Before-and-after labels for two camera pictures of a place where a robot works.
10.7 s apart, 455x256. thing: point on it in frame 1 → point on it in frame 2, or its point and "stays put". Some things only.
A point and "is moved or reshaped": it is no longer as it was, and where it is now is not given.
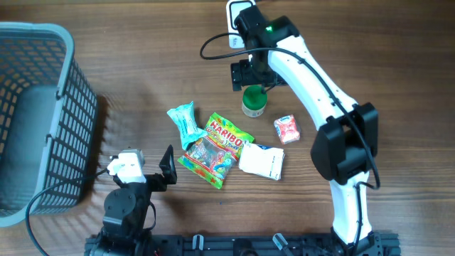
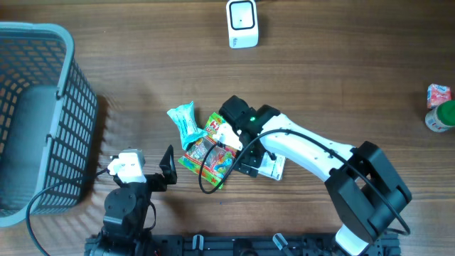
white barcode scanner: (234, 39) stays put
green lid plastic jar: (254, 101) → (441, 117)
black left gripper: (160, 183) stays put
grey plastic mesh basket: (48, 114) stays put
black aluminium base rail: (379, 244) stays put
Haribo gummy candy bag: (215, 155) stays put
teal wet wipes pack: (183, 116) stays put
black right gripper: (240, 75) → (253, 159)
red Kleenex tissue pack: (287, 129) is moved or reshaped
